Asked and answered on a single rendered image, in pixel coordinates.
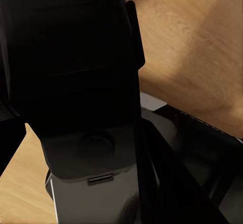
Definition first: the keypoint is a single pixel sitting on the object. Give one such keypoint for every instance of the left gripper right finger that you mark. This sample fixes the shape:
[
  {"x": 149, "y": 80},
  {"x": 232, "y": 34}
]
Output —
[{"x": 187, "y": 200}]

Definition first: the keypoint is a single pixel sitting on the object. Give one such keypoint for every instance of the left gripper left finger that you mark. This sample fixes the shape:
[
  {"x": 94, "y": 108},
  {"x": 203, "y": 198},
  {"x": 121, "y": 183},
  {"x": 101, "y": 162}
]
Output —
[{"x": 12, "y": 133}]

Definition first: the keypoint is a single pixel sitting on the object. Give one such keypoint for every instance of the digital camera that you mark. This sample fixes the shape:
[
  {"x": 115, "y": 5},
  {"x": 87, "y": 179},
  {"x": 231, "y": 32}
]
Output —
[{"x": 70, "y": 69}]

